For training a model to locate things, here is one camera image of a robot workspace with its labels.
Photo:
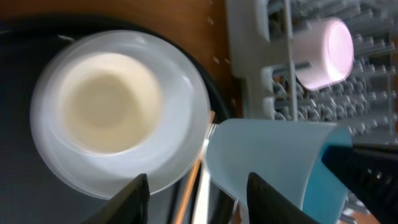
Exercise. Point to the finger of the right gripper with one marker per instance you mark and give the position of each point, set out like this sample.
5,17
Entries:
370,172

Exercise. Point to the round black serving tray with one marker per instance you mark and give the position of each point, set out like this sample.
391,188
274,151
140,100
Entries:
30,191

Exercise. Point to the pale green plate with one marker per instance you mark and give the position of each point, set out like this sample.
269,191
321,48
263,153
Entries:
165,156

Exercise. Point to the light blue cup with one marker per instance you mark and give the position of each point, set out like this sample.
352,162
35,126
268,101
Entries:
287,155

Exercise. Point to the cream cup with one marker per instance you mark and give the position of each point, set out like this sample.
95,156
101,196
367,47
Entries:
109,102

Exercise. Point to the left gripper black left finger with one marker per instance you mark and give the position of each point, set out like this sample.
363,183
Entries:
129,206

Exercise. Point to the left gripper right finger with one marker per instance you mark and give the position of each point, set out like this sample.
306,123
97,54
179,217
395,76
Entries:
267,206

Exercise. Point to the white bowl with food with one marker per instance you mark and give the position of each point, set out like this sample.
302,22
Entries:
328,46

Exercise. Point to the white plastic fork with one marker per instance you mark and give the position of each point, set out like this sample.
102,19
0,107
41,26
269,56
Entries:
200,213

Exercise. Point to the wooden chopstick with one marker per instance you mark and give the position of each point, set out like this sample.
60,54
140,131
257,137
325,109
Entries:
188,190

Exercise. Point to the grey dishwasher rack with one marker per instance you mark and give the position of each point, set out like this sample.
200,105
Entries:
260,45

